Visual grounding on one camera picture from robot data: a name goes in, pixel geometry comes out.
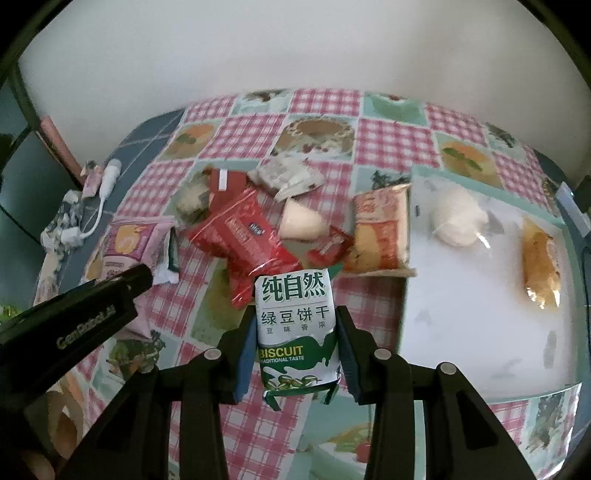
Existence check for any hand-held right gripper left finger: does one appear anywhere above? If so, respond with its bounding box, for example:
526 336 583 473
58 318 259 480

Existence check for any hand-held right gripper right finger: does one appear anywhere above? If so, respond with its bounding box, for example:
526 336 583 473
335 305 536 480

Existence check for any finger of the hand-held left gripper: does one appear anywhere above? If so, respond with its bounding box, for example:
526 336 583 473
99 264 154 301

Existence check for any pink snack packet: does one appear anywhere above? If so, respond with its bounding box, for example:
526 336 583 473
95 216 178 283

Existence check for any green white biscuit packet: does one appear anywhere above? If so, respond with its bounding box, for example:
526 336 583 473
254 267 343 411

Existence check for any small clear snack packet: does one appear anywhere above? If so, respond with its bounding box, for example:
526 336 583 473
173 168 218 227

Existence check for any large red snack packet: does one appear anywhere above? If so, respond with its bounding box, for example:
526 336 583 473
188 187 303 315

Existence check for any white tray with teal rim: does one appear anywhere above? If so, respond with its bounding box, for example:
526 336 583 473
406 166 583 402

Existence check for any red packet with white label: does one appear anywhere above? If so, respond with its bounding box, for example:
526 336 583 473
205 167 250 208

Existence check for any orange bread packet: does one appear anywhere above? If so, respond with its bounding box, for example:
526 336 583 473
342 182 416 278

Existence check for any person's left hand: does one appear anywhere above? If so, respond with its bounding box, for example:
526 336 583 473
18 450 56 480

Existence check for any green white packet edge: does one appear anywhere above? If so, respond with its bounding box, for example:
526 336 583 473
154 226 182 284

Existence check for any crumpled patterned cloth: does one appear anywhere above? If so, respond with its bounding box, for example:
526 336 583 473
41 189 93 252

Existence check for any small pink item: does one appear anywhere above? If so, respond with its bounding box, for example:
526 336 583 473
81 161 105 197

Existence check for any small red candy packet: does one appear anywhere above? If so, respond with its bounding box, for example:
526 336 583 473
307 228 355 268

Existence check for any pale jelly cup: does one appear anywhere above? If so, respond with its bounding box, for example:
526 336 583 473
281 198 326 241

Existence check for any pink stick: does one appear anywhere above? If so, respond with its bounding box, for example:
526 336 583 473
39 115 86 185

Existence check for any white bun in clear bag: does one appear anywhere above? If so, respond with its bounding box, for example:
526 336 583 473
413 178 492 250

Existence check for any clear grey wrapper packet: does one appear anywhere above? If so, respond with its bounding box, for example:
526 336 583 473
248 154 324 201

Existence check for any yellow bread in clear bag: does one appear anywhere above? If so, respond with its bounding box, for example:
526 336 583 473
519 217 564 310

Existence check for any white box device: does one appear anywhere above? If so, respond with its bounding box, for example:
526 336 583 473
556 182 591 227

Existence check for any white charger plug with cable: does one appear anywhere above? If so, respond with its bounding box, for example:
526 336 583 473
65 158 123 247

